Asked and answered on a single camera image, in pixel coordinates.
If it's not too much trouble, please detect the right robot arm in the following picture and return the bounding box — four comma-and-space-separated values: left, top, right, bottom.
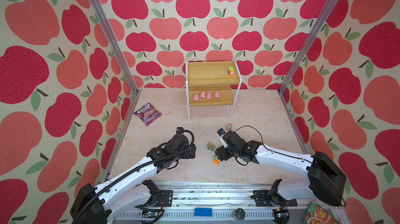
215, 129, 347, 207

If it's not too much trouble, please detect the left aluminium frame post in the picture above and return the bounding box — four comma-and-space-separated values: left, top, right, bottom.
89, 0, 140, 97

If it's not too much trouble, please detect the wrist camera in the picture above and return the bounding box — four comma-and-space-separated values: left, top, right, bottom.
217, 128, 228, 148
176, 127, 185, 134

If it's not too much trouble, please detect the pink green toy car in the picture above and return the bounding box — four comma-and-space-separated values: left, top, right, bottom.
226, 124, 233, 131

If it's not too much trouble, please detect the yellow green toy car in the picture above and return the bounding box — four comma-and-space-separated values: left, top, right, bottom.
207, 142, 215, 151

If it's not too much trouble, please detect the orange toy car with eyes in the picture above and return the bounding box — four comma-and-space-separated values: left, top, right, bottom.
213, 157, 220, 164

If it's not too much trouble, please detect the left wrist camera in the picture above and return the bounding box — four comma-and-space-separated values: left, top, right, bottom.
176, 127, 185, 134

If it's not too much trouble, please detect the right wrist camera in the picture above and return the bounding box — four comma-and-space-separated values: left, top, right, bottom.
217, 128, 228, 148

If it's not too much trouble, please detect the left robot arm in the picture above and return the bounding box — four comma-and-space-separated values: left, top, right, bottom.
70, 128, 196, 224

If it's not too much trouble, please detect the wooden two-tier shelf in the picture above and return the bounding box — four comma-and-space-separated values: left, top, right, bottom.
185, 58, 243, 120

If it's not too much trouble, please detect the round black knob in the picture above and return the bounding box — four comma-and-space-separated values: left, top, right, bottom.
232, 208, 246, 220

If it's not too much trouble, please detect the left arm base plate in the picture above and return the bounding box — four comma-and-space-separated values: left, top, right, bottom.
142, 190, 173, 207

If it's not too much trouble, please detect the blue block on rail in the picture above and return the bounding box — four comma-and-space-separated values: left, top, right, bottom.
194, 207, 213, 217

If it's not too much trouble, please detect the aluminium frame post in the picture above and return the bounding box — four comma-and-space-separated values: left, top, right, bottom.
89, 0, 140, 97
278, 0, 339, 98

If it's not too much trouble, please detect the purple candy bag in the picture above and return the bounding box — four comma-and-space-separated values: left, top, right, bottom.
134, 103, 162, 126

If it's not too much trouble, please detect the orange green toy car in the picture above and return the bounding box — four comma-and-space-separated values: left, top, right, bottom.
228, 67, 235, 77

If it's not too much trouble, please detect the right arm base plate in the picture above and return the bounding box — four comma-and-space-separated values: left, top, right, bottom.
251, 190, 298, 207

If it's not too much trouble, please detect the right aluminium frame post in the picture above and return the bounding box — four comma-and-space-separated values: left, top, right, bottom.
278, 0, 339, 98

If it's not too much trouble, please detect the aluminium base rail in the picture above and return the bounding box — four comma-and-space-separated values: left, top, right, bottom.
109, 181, 314, 224

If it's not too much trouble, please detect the green snack bag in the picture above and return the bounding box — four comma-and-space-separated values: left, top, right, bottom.
301, 201, 340, 224

